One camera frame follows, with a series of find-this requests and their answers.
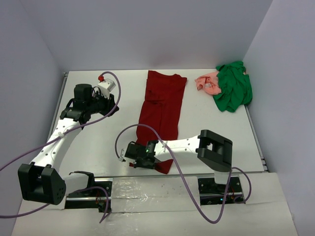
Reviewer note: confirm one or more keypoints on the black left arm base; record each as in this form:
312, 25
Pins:
92, 199

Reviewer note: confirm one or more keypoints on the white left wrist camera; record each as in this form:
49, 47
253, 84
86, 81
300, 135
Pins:
105, 86

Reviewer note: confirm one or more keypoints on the green t shirt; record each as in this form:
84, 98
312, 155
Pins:
231, 104

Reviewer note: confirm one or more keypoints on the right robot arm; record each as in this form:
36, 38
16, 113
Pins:
212, 149

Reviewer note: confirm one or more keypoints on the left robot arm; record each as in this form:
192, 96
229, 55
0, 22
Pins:
40, 180

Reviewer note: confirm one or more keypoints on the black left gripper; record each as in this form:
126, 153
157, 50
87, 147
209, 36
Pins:
110, 104

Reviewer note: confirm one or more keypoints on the aluminium table frame rail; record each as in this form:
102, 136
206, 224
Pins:
256, 140

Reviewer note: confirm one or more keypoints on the white taped cover plate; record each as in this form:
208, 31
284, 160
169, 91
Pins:
153, 194

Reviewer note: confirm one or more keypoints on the red t shirt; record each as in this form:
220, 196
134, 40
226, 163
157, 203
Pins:
162, 105

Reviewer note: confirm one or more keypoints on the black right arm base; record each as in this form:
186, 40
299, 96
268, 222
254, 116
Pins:
212, 194

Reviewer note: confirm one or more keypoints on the pink t shirt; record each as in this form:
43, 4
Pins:
209, 84

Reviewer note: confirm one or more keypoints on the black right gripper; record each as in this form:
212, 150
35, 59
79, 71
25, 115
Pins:
138, 163

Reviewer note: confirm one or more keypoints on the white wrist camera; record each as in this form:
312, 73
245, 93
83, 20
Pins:
122, 155
105, 86

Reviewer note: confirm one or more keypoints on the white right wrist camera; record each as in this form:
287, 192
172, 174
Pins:
122, 155

